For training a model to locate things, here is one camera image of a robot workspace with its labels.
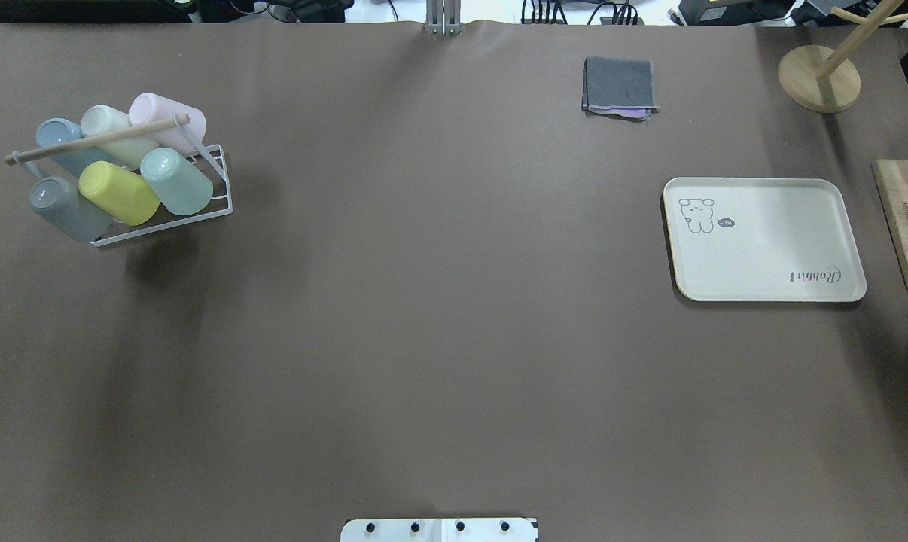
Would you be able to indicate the wooden mug tree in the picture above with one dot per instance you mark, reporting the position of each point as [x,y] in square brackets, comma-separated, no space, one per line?
[823,79]

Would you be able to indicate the grey cup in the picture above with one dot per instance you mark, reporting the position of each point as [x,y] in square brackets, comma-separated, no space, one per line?
[60,203]

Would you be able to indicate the green cup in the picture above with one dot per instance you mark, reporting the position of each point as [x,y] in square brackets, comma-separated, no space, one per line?
[179,185]

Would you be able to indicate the aluminium frame post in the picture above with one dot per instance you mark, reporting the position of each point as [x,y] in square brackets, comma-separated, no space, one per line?
[443,17]

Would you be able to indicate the folded grey cloth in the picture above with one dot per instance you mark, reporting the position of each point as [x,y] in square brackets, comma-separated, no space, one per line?
[619,88]

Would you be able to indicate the yellow cup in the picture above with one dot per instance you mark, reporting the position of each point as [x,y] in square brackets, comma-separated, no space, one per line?
[121,193]

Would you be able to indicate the pink cup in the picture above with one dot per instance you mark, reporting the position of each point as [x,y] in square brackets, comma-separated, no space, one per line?
[149,107]

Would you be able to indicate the beige rabbit tray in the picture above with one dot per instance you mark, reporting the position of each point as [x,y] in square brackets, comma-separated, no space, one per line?
[761,240]

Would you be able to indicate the white wire cup rack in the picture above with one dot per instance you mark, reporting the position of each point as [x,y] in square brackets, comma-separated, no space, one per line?
[127,146]

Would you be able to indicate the white camera pole base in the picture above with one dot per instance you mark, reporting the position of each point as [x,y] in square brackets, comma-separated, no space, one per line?
[442,529]

